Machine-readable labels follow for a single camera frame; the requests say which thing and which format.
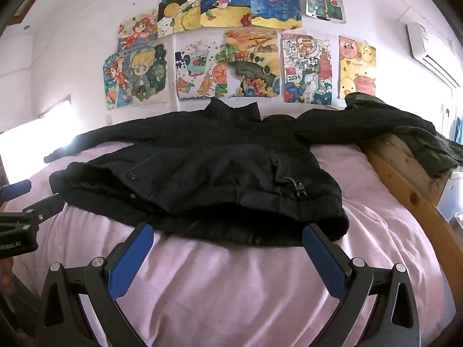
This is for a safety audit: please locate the fish sea painting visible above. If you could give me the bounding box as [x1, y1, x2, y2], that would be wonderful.
[200, 0, 253, 28]

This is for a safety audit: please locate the blond boy green drawing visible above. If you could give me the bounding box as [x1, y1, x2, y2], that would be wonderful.
[128, 41, 169, 108]

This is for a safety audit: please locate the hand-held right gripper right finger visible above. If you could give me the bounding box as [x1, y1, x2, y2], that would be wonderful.
[302, 223, 420, 347]

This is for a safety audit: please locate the dark green garment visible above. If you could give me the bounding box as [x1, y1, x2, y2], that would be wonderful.
[343, 92, 462, 180]

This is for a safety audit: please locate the person's left hand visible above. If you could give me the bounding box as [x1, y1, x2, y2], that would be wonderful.
[0, 258, 16, 299]

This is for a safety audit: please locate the flying girl blue drawing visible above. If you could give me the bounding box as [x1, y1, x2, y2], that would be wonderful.
[103, 51, 133, 111]

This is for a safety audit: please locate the drink and citrus drawing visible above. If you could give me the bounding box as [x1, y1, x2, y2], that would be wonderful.
[174, 40, 229, 101]

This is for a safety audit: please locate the wooden bed frame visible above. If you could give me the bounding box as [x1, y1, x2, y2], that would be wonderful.
[326, 105, 463, 290]

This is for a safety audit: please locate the yellow bears drawing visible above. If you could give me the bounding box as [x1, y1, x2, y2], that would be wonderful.
[337, 35, 377, 101]

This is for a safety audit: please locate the pagoda drawing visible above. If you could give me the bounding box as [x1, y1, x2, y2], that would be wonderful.
[281, 31, 333, 106]

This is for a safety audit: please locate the orange-haired girl drawing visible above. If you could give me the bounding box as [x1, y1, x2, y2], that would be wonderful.
[116, 9, 160, 52]

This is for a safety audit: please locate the white air conditioner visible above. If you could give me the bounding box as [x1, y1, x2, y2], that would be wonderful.
[406, 22, 462, 89]

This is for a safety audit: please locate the pink jellyfish painting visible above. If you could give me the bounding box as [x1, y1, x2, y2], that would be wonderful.
[249, 0, 303, 30]

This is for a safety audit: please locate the bright window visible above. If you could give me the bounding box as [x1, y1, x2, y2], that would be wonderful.
[0, 96, 82, 185]

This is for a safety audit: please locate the pineapple pattern drawing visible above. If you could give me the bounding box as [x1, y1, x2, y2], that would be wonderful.
[157, 0, 202, 38]

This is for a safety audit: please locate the landscape fields painting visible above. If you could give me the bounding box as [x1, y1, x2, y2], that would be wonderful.
[224, 29, 282, 99]

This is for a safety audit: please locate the white storage box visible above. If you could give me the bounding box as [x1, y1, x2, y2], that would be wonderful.
[438, 171, 463, 225]

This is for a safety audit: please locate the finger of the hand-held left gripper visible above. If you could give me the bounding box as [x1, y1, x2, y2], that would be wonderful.
[0, 180, 32, 202]
[22, 192, 65, 225]

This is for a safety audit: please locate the white wall pipe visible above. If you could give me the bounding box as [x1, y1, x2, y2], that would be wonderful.
[171, 0, 180, 102]

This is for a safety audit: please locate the pink blanket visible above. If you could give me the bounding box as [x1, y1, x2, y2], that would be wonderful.
[5, 114, 456, 347]

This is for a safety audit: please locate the black jacket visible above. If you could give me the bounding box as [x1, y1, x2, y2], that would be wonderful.
[43, 97, 438, 247]

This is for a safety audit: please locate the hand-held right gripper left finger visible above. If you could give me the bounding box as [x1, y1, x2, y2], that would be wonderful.
[34, 222, 154, 347]

